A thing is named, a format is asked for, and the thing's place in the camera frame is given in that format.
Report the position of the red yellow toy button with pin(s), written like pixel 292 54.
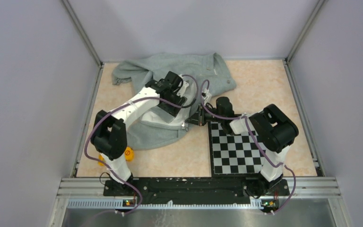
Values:
pixel 129 154

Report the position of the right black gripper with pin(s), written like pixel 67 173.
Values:
pixel 198 117

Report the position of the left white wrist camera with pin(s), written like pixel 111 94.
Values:
pixel 182 89

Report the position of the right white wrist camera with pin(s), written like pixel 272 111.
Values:
pixel 206 96

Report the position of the grey zip-up jacket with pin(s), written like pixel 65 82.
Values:
pixel 156 128

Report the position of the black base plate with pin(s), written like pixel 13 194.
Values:
pixel 191 190

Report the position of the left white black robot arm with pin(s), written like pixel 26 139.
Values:
pixel 109 135

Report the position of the yellow toy block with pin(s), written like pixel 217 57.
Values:
pixel 101 161

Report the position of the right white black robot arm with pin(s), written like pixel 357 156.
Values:
pixel 271 131

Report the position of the black white checkerboard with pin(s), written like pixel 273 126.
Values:
pixel 233 155

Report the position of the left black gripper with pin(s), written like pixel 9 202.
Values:
pixel 173 110

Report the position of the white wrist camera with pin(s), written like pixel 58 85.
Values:
pixel 182 89
pixel 206 96

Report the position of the aluminium frame rail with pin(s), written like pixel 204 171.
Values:
pixel 87 192

